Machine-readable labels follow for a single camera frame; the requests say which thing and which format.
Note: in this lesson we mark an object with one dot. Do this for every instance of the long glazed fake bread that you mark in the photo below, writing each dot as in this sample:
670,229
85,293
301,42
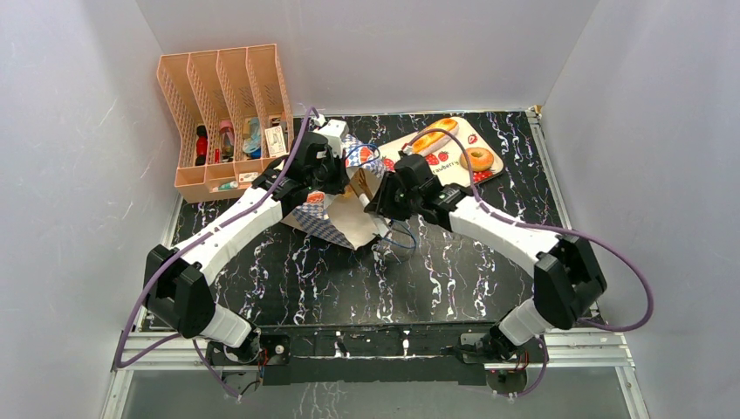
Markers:
431,142

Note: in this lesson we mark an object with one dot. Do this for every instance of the white card in rack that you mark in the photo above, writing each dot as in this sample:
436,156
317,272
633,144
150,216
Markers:
275,141

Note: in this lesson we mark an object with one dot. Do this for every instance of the metal tongs white handles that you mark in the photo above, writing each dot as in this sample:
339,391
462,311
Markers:
358,184

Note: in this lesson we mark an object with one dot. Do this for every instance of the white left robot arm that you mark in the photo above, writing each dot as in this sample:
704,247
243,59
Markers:
178,279

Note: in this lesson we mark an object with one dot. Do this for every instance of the brown fake donut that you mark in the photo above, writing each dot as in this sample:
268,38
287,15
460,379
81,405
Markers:
477,159

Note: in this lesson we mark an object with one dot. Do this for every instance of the blue item in rack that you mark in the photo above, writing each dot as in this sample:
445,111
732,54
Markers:
252,139

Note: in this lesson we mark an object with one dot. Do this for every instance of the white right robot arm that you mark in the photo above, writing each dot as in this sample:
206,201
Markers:
566,275

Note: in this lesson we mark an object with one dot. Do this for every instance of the pink capped bottle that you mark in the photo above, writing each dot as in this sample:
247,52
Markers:
226,132

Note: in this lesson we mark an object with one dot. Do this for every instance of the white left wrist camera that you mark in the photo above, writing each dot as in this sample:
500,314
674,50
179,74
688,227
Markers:
332,130

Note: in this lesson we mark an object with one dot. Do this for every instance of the pink file organizer rack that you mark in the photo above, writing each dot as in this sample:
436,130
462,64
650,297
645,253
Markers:
203,88

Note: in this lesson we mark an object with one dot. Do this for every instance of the small tube in rack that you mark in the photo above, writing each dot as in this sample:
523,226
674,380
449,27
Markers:
226,186

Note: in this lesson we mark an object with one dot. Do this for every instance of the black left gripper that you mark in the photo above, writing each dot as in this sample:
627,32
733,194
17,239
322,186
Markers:
342,177

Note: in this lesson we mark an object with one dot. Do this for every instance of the black red bottle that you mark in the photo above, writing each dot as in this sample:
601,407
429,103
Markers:
201,145

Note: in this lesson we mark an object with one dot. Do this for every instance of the strawberry print tray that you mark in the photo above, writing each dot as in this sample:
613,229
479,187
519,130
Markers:
445,162

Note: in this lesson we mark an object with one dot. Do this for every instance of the checkered brown paper bag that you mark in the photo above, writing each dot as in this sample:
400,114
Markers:
341,219

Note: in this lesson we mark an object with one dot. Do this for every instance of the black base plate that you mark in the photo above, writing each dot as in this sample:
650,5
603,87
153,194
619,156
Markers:
453,352

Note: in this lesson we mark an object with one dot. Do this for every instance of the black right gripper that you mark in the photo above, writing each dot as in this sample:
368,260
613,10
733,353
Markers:
380,202

